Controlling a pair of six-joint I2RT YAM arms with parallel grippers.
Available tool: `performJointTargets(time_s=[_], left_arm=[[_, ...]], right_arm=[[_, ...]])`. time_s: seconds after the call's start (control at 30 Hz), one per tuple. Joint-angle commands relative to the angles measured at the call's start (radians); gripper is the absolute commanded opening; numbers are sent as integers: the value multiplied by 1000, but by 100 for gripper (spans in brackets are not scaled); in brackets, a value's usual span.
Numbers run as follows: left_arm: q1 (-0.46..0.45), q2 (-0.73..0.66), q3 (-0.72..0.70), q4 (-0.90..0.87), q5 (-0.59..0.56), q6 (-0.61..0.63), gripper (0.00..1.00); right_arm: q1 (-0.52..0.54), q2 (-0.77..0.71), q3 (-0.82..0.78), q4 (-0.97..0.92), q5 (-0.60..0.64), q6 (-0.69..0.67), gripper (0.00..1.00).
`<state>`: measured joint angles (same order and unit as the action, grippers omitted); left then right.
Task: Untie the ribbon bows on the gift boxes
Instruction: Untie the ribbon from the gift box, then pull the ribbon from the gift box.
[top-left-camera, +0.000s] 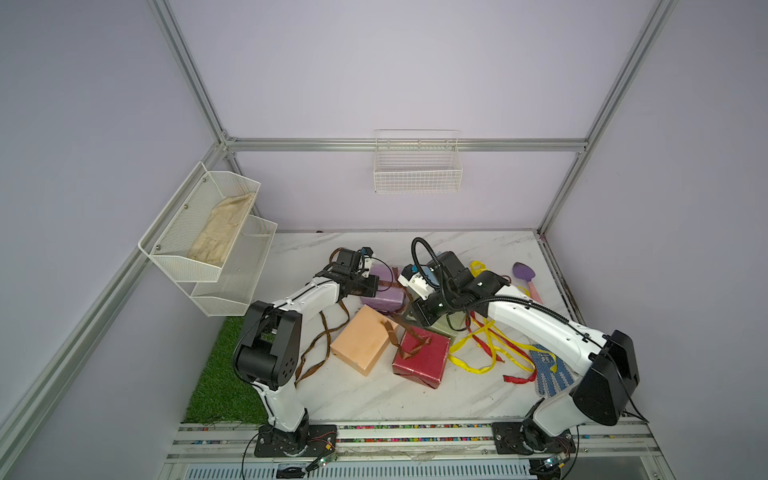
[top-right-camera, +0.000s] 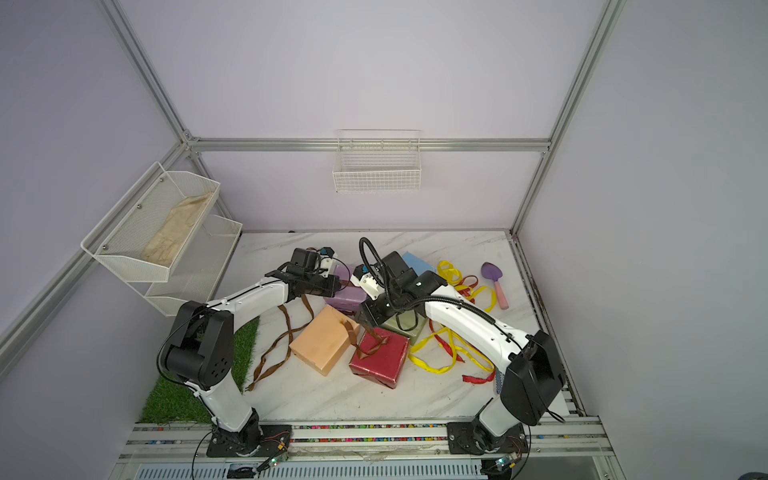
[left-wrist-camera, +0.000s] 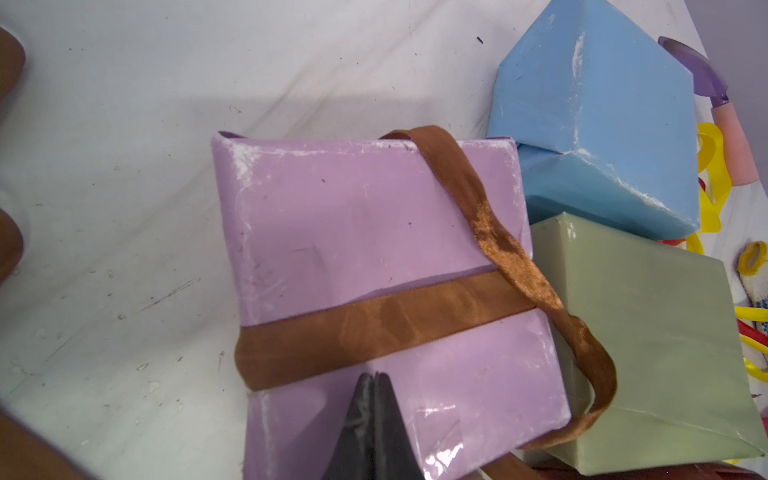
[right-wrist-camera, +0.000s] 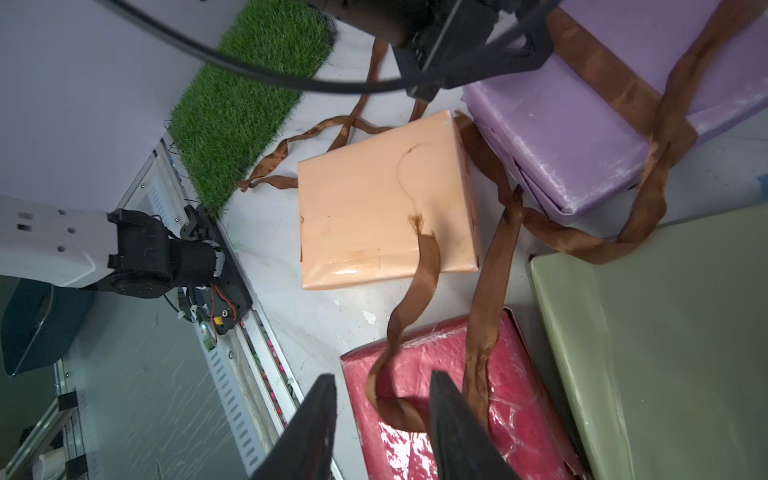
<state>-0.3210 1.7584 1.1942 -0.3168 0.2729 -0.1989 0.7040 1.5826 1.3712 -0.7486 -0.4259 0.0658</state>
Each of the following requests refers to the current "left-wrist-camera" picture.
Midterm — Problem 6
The yellow ribbon of blue box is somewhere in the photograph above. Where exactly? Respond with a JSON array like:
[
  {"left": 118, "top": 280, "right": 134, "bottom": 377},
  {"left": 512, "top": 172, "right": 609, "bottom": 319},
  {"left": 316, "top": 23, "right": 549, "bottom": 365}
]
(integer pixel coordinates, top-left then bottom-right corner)
[{"left": 683, "top": 121, "right": 768, "bottom": 385}]

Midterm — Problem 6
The blue dotted work glove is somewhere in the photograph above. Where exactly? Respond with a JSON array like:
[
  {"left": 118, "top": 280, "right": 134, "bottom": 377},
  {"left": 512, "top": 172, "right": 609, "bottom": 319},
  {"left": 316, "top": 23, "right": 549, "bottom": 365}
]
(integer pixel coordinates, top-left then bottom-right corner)
[{"left": 736, "top": 241, "right": 767, "bottom": 350}]

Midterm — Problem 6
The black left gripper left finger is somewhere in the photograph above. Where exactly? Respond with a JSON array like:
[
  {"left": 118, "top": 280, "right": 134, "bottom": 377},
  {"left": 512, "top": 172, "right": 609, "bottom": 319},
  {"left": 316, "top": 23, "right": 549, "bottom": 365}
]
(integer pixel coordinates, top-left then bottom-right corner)
[{"left": 322, "top": 374, "right": 375, "bottom": 480}]

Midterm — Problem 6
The green gift box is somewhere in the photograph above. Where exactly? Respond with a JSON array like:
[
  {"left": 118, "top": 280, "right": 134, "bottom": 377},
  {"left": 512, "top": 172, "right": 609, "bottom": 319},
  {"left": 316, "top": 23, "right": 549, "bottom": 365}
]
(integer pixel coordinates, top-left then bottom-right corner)
[{"left": 531, "top": 213, "right": 767, "bottom": 476}]

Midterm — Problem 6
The red ribbon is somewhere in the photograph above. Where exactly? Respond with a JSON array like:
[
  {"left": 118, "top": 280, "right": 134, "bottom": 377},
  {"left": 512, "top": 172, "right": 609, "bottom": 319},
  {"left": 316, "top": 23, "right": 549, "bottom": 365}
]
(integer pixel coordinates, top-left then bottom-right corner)
[{"left": 659, "top": 178, "right": 767, "bottom": 433}]

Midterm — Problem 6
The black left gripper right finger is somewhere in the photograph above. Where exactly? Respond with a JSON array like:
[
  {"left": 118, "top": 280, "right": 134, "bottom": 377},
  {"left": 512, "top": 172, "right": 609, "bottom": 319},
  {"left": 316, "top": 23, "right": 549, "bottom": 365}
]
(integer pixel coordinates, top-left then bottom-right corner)
[{"left": 373, "top": 372, "right": 424, "bottom": 480}]

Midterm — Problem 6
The purple trowel pink handle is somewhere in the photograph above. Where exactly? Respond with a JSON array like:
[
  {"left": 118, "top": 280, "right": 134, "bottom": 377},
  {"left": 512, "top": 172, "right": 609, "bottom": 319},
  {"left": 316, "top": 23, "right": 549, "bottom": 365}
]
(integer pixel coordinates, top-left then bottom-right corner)
[{"left": 658, "top": 36, "right": 759, "bottom": 186}]

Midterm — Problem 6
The purple gift box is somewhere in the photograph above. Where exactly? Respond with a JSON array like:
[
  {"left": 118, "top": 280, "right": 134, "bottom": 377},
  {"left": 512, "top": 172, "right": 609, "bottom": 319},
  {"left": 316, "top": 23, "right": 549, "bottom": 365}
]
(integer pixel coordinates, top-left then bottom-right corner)
[{"left": 212, "top": 132, "right": 571, "bottom": 479}]

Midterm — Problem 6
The red gift box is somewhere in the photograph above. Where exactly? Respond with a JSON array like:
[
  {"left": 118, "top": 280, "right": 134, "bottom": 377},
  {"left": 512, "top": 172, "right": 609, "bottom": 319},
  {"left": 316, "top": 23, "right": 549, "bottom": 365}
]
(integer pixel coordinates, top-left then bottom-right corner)
[{"left": 533, "top": 460, "right": 766, "bottom": 480}]

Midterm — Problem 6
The light blue gift box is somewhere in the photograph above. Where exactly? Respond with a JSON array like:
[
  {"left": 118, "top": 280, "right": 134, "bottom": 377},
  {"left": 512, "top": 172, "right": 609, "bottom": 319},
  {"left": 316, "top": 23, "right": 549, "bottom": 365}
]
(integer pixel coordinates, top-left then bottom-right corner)
[{"left": 488, "top": 1, "right": 700, "bottom": 240}]

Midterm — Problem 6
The brown ribbon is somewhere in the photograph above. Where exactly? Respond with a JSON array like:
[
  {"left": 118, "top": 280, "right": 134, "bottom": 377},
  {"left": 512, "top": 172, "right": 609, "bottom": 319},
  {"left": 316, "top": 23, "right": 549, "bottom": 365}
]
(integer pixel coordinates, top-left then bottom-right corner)
[
  {"left": 235, "top": 126, "right": 617, "bottom": 479},
  {"left": 1, "top": 29, "right": 86, "bottom": 479}
]

